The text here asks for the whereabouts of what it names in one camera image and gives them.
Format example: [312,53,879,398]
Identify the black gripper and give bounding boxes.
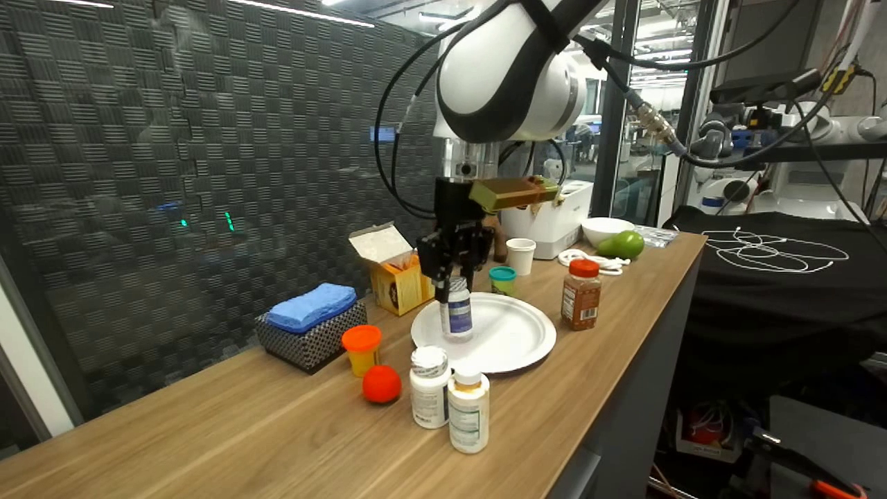
[416,178,496,300]

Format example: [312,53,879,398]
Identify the small tub teal lid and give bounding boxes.
[486,264,521,296]

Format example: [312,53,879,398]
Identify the white purple-label pill bottle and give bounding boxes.
[407,344,453,431]
[442,275,477,341]

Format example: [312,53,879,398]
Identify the brown spice jar red lid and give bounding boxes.
[561,257,604,333]

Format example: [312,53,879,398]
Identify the white stained-lid pill bottle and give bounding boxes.
[448,364,495,458]

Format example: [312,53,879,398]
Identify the white paper plate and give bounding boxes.
[407,291,561,376]

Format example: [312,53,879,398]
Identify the white paper cup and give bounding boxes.
[504,236,539,280]

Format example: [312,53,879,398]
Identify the yellow cardboard box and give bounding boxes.
[348,221,439,318]

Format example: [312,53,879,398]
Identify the white storage container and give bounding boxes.
[496,178,596,260]

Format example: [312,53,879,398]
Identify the yellow tub orange lid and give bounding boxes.
[339,321,387,380]

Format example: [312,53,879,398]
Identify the white bowl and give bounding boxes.
[579,215,637,249]

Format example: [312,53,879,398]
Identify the red-orange ball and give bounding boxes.
[362,364,405,407]

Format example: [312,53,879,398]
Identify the blue folded cloth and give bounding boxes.
[263,280,362,336]

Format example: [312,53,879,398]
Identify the green round fruit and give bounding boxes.
[596,228,649,264]

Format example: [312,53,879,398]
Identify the grey woven basket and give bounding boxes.
[256,300,369,373]

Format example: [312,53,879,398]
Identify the clear plastic bag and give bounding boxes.
[635,221,680,253]

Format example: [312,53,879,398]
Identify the red item under table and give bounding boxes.
[685,398,734,449]

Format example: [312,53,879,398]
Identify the black cloth cover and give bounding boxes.
[662,203,887,370]

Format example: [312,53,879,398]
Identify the black monitor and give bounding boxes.
[711,0,841,104]

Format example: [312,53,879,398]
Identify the white lab equipment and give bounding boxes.
[687,95,887,219]

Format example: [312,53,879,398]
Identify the yellow tag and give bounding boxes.
[818,63,861,100]

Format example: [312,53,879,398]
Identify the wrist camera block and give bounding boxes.
[468,175,565,212]

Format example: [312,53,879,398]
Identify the white cable bundle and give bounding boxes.
[554,246,633,280]

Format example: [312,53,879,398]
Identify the dark metal post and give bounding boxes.
[592,0,643,219]

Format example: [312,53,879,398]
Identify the white cord loops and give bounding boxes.
[700,225,854,276]

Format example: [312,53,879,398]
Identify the orange handled tool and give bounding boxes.
[809,470,873,499]

